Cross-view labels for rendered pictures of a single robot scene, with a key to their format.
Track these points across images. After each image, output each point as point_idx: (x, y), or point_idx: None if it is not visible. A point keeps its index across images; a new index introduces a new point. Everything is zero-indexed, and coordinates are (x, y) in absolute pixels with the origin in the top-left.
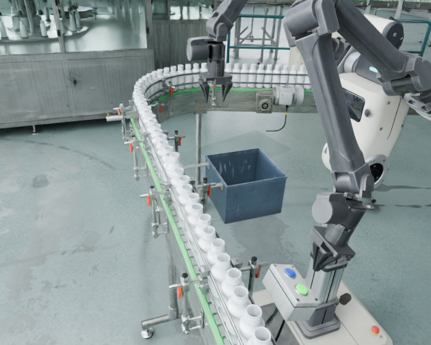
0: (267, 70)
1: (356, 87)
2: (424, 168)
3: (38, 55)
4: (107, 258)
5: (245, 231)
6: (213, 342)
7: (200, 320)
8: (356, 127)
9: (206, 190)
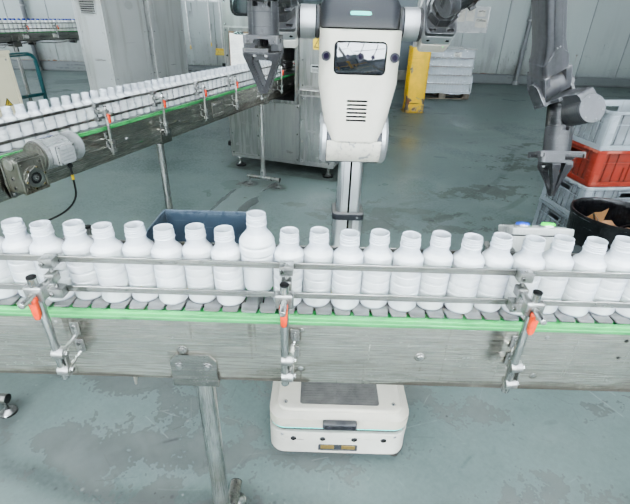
0: None
1: (369, 33)
2: (181, 200)
3: None
4: None
5: (122, 376)
6: (557, 346)
7: (495, 363)
8: (380, 82)
9: None
